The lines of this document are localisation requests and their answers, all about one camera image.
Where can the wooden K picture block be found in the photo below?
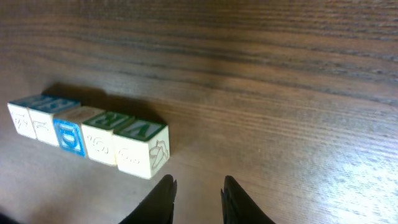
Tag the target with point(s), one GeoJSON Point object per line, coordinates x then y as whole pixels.
{"type": "Point", "coordinates": [19, 111]}

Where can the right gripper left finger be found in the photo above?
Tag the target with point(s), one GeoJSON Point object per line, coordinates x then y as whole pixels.
{"type": "Point", "coordinates": [158, 206]}

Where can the blue D letter block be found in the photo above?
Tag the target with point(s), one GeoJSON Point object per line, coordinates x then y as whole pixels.
{"type": "Point", "coordinates": [68, 130]}

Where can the red edged 6 block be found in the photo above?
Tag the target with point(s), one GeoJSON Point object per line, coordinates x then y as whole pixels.
{"type": "Point", "coordinates": [142, 147]}

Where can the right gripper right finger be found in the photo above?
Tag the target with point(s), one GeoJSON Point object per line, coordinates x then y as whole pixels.
{"type": "Point", "coordinates": [238, 207]}

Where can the yellow edged wooden block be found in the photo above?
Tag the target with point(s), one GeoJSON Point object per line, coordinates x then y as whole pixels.
{"type": "Point", "coordinates": [42, 112]}

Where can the red edged 5 block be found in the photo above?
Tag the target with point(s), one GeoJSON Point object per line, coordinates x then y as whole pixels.
{"type": "Point", "coordinates": [98, 135]}

